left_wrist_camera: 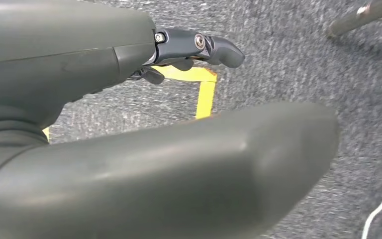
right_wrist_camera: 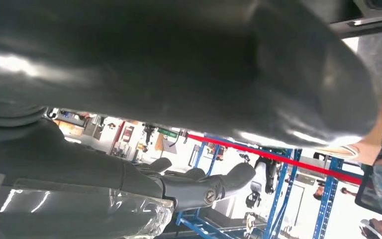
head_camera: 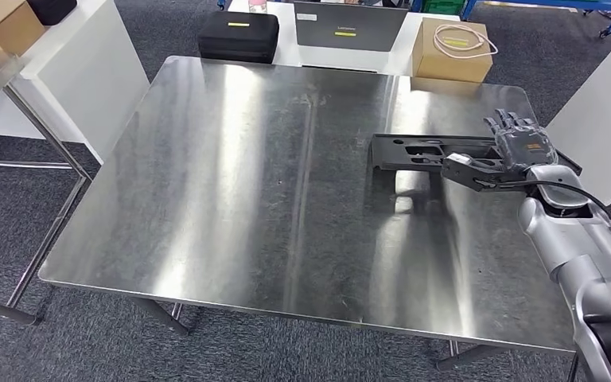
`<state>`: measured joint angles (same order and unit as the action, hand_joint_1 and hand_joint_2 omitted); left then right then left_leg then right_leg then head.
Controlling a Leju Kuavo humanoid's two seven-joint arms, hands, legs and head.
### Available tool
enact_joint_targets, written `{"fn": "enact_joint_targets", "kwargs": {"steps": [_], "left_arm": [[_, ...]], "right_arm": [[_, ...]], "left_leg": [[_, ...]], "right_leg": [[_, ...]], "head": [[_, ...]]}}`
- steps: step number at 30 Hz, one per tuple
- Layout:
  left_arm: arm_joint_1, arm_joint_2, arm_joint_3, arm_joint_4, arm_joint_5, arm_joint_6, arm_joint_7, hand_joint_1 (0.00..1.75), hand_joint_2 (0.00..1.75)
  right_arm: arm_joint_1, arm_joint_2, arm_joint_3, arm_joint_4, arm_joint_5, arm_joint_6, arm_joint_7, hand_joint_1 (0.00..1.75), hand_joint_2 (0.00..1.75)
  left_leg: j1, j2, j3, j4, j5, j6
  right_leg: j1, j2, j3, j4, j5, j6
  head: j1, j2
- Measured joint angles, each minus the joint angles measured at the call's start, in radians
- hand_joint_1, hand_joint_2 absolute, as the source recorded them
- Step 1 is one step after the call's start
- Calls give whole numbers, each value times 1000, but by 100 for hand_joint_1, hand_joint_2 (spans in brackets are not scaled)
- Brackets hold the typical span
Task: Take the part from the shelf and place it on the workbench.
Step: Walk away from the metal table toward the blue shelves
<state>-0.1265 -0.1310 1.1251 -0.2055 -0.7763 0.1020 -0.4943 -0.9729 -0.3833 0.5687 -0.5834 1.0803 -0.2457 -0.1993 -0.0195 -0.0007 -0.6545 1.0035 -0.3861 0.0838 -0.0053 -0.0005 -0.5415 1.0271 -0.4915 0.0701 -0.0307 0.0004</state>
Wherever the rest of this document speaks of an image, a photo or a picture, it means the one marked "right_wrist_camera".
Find long red stripe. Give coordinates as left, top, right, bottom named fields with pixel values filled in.
left=187, top=132, right=364, bottom=185

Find cardboard box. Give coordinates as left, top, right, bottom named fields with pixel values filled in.
left=316, top=96, right=382, bottom=166

